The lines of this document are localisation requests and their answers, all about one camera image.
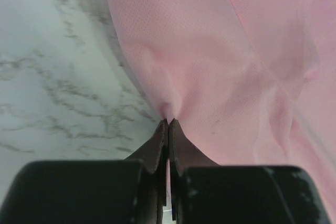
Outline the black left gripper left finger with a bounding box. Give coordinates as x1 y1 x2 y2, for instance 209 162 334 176
5 120 168 223

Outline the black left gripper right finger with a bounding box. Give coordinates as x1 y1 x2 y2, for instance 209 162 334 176
168 120 331 223

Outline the pink t shirt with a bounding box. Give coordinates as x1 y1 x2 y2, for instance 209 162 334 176
108 0 335 223

